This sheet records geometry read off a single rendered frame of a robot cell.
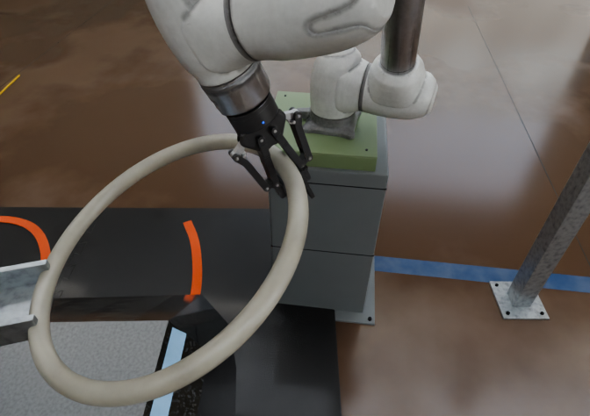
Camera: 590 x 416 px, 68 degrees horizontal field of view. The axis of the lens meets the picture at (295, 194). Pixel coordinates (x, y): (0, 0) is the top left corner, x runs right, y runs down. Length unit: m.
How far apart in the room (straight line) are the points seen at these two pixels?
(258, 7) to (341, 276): 1.44
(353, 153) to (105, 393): 1.02
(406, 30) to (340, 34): 0.73
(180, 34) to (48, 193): 2.41
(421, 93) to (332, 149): 0.32
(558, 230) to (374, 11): 1.52
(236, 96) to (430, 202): 2.08
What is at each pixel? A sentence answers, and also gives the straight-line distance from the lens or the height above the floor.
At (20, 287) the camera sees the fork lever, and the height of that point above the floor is 1.07.
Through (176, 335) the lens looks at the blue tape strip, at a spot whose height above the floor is 0.80.
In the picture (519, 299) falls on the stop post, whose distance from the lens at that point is 2.21.
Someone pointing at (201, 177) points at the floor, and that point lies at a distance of 2.70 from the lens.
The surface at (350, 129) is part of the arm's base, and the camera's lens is 1.48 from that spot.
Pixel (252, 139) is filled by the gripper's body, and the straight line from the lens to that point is 0.68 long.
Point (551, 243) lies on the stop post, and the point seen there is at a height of 0.43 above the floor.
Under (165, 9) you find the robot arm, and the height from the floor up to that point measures 1.52.
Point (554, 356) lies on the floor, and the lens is 2.19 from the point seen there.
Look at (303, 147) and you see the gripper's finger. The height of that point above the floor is 1.26.
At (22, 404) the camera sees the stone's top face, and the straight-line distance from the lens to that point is 1.08.
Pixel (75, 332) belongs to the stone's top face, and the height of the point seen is 0.82.
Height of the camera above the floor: 1.69
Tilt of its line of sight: 42 degrees down
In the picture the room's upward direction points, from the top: straight up
